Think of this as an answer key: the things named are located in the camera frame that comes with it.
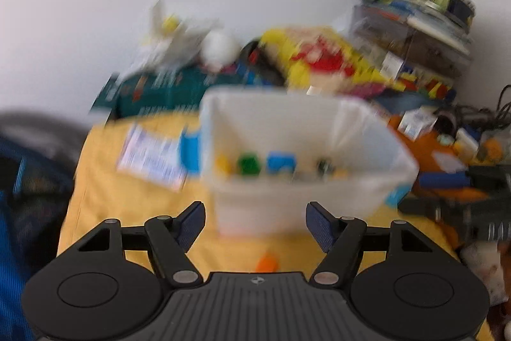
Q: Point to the dark teal box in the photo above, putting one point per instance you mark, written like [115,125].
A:
[159,93]

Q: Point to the white printed paper packet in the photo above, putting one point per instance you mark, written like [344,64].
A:
[151,157]

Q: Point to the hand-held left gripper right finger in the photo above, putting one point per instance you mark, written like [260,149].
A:
[320,227]

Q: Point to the yellow printed snack bag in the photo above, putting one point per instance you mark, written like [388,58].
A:
[319,57]

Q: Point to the blue plastic pack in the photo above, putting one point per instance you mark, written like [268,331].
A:
[191,151]

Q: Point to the small white carton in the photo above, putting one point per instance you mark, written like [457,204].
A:
[417,123]

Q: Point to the white printed package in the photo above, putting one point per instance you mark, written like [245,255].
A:
[483,269]

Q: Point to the blue cardboard box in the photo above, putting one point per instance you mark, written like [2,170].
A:
[397,195]

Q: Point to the dark green toy car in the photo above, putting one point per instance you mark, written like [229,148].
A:
[325,168]

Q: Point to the green toy brick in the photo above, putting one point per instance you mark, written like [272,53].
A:
[249,164]

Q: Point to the white egg-shaped toy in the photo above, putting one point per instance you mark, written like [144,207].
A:
[219,47]

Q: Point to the white plastic storage bin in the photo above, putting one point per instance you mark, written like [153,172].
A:
[279,205]

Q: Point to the white plastic bag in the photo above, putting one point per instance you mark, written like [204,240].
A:
[175,41]

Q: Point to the stack of books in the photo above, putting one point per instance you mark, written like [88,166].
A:
[407,37]

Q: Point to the colourful toy box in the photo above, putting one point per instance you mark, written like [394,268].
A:
[429,87]

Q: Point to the dark round object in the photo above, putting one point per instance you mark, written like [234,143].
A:
[445,124]

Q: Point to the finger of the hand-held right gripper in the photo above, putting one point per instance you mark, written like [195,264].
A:
[443,180]
[435,208]

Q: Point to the blue toy brick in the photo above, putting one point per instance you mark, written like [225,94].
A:
[281,163]

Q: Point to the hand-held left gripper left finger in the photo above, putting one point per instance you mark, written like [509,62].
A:
[191,225]

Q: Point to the yellow blanket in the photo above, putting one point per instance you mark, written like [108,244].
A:
[99,205]

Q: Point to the yellow brick with holes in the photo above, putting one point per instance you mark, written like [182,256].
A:
[224,165]

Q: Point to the orange toy block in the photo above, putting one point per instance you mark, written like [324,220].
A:
[266,263]

